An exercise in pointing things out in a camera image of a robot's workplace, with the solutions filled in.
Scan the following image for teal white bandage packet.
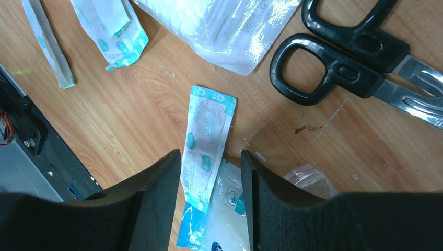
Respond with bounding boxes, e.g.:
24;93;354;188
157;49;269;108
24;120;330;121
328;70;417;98
71;0;149;71

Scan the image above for teal blue sachet pack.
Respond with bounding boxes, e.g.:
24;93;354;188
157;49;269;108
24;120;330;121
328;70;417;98
283;164;338;199

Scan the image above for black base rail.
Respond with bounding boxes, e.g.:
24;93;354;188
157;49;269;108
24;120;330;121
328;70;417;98
1;66;102;202

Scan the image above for blue cotton pouch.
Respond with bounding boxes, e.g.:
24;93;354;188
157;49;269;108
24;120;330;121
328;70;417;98
176;160;250;250

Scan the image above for black handled scissors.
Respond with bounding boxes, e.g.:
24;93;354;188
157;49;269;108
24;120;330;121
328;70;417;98
270;1;442;128

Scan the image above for teal plaster strip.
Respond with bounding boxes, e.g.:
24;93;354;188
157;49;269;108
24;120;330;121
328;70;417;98
180;85;237;213

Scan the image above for white gauze packet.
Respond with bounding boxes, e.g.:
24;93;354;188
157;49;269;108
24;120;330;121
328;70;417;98
135;0;300;76

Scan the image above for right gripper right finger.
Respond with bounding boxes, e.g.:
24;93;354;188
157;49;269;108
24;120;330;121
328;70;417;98
241;150;442;250

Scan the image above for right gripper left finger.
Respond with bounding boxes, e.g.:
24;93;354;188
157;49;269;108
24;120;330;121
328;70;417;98
1;149;181;250

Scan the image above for small teal bandage packet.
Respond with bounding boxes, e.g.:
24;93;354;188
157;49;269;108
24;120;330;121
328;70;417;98
21;0;76;89

